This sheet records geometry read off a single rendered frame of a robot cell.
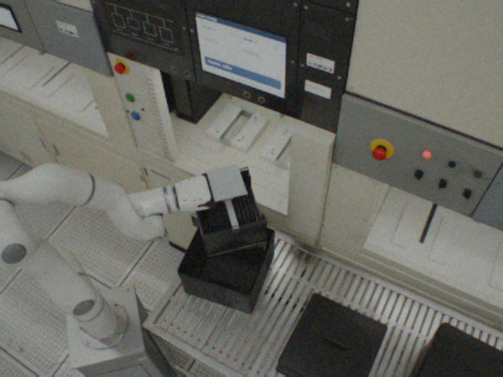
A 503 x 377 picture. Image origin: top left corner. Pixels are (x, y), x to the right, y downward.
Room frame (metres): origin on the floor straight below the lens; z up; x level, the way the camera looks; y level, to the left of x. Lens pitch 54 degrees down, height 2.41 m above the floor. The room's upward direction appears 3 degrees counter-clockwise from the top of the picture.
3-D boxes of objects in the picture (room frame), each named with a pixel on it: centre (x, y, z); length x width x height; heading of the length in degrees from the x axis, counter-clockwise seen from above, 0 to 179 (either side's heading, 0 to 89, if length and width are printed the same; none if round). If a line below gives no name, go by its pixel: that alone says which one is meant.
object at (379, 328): (0.48, -0.25, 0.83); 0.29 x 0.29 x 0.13; 59
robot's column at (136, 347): (0.62, 0.57, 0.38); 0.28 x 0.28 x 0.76; 13
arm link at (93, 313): (0.65, 0.59, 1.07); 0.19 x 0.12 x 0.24; 36
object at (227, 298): (0.82, 0.10, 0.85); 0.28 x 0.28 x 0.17; 68
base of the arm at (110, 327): (0.62, 0.57, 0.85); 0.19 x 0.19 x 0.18
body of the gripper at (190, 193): (0.84, 0.18, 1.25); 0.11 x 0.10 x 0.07; 103
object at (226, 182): (0.87, 0.08, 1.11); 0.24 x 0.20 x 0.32; 13
